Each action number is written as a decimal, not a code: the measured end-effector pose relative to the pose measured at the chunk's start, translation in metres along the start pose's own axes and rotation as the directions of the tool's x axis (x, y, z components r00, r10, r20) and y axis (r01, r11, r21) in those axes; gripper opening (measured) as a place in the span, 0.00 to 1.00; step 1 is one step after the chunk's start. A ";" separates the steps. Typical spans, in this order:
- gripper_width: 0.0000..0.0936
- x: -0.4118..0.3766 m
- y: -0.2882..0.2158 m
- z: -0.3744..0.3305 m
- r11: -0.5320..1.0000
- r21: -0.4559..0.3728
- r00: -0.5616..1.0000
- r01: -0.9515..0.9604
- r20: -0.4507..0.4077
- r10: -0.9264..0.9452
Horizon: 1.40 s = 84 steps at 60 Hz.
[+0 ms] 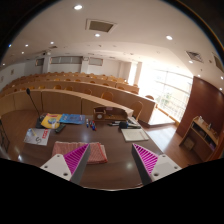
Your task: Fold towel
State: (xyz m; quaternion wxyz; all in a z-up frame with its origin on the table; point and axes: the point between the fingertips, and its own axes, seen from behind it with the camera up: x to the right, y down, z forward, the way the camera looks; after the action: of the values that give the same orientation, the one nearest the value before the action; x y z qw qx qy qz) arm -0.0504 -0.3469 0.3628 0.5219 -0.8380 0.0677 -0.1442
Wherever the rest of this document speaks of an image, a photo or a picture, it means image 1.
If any white paper with red print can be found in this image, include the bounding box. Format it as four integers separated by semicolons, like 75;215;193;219
24;128;51;146

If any black gooseneck microphone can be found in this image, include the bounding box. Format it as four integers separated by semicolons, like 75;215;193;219
26;88;44;123

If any blue patterned cloth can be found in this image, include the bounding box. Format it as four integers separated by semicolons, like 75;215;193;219
59;114;85;124

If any pink striped folded towel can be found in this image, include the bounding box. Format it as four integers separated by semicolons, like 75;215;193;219
52;141;108;165

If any black remote control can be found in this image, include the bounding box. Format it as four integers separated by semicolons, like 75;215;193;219
55;124;66;133

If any black device on table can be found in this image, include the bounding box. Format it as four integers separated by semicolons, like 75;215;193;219
108;121;141;129

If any yellow bag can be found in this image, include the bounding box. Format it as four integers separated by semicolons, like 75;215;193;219
41;113;61;129

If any wooden bookshelf cabinet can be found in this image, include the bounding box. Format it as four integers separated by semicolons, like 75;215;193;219
180;116;219;162

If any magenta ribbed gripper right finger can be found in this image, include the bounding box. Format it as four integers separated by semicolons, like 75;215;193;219
132;143;181;185

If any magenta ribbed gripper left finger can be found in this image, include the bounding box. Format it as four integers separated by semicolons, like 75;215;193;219
41;144;90;185

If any red marker pen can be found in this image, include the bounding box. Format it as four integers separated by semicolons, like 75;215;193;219
92;121;96;131

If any blue marker pen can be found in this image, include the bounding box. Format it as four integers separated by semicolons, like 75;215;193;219
86;119;90;128

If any curved wooden lecture desk row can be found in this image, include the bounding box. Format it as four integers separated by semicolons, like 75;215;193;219
0;89;133;116

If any wooden chair behind table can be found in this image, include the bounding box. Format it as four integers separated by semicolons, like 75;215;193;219
131;101;143;120

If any white notepad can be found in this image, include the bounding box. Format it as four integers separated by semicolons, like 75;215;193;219
121;129;149;142

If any wooden desk organizer with clock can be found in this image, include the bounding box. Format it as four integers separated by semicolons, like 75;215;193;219
93;106;128;121

